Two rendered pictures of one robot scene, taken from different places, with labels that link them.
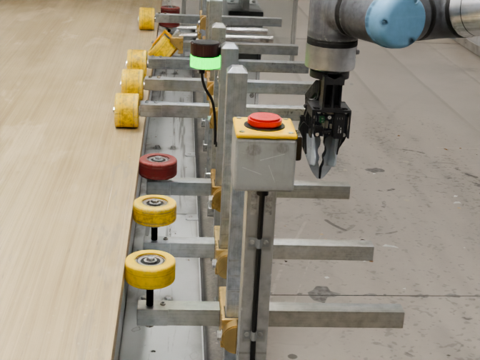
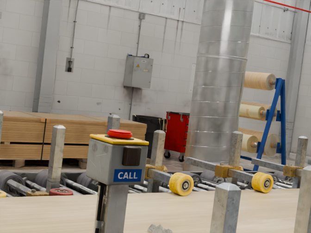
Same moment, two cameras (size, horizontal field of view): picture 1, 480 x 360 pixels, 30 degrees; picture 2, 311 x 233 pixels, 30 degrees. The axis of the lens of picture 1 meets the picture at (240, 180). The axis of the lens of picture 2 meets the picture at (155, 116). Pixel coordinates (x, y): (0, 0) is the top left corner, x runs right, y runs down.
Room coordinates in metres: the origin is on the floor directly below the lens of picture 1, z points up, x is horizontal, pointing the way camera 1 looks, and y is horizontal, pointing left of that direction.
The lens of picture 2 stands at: (0.54, -0.83, 1.32)
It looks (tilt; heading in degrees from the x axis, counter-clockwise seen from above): 4 degrees down; 57
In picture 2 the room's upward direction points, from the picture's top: 7 degrees clockwise
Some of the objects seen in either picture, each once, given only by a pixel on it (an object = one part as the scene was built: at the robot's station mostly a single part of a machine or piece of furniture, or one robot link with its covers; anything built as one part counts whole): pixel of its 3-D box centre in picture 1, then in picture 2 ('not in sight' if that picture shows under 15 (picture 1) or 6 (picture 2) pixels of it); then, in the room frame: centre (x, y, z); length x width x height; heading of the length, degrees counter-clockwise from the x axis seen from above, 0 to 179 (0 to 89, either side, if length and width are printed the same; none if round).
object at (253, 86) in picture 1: (226, 84); not in sight; (2.30, 0.05, 0.95); 0.50 x 0.04 x 0.04; 94
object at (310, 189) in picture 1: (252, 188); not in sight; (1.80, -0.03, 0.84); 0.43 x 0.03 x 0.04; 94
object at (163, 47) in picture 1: (161, 49); not in sight; (2.78, 0.27, 0.93); 0.09 x 0.08 x 0.09; 94
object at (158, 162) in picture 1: (157, 182); not in sight; (1.79, 0.17, 0.85); 0.08 x 0.08 x 0.11
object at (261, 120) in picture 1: (264, 123); (119, 136); (1.00, -0.03, 1.22); 0.04 x 0.04 x 0.02
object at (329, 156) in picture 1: (331, 158); not in sight; (1.58, -0.17, 1.00); 0.06 x 0.03 x 0.09; 6
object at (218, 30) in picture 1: (215, 114); not in sight; (2.26, 0.07, 0.88); 0.04 x 0.04 x 0.48; 4
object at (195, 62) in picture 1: (205, 60); not in sight; (1.75, 0.08, 1.13); 0.06 x 0.06 x 0.02
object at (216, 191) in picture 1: (221, 190); not in sight; (1.78, 0.04, 0.85); 0.14 x 0.06 x 0.05; 4
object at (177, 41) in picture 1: (166, 43); not in sight; (2.78, 0.25, 0.95); 0.10 x 0.04 x 0.10; 94
